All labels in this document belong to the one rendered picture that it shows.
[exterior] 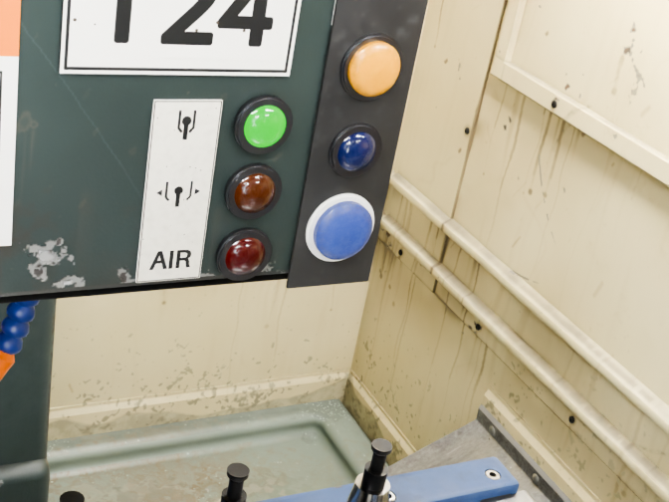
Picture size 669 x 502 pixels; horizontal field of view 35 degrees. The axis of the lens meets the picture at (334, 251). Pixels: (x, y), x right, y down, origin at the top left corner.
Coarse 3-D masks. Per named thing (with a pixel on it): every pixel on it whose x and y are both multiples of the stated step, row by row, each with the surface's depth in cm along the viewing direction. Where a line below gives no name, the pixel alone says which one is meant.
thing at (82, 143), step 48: (48, 0) 40; (48, 48) 40; (48, 96) 41; (96, 96) 42; (144, 96) 43; (192, 96) 44; (240, 96) 45; (288, 96) 46; (48, 144) 42; (96, 144) 43; (144, 144) 44; (288, 144) 47; (48, 192) 43; (96, 192) 44; (288, 192) 49; (48, 240) 44; (96, 240) 45; (288, 240) 50; (0, 288) 44; (48, 288) 45; (96, 288) 47; (144, 288) 48
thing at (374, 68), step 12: (360, 48) 46; (372, 48) 46; (384, 48) 46; (360, 60) 46; (372, 60) 46; (384, 60) 46; (396, 60) 47; (348, 72) 46; (360, 72) 46; (372, 72) 46; (384, 72) 47; (396, 72) 47; (360, 84) 46; (372, 84) 47; (384, 84) 47; (372, 96) 47
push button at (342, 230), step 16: (336, 208) 49; (352, 208) 50; (320, 224) 49; (336, 224) 49; (352, 224) 50; (368, 224) 50; (320, 240) 50; (336, 240) 50; (352, 240) 50; (336, 256) 50
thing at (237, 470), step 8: (232, 464) 70; (240, 464) 71; (232, 472) 70; (240, 472) 70; (248, 472) 70; (232, 480) 70; (240, 480) 70; (224, 488) 71; (232, 488) 70; (240, 488) 70; (224, 496) 71; (232, 496) 70; (240, 496) 71
